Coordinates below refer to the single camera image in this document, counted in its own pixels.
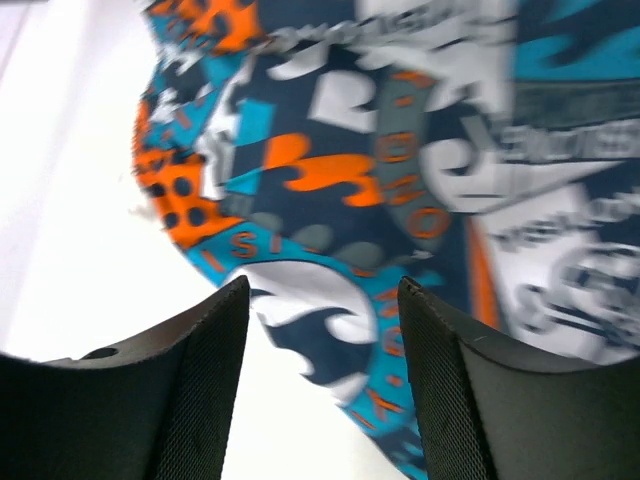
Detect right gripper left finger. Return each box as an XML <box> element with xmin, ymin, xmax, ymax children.
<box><xmin>1</xmin><ymin>277</ymin><xmax>250</xmax><ymax>480</ymax></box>

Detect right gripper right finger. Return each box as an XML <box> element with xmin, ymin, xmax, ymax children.
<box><xmin>398</xmin><ymin>278</ymin><xmax>639</xmax><ymax>480</ymax></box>

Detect blue orange patterned shorts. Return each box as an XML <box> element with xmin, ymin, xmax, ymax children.
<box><xmin>133</xmin><ymin>1</ymin><xmax>639</xmax><ymax>479</ymax></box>

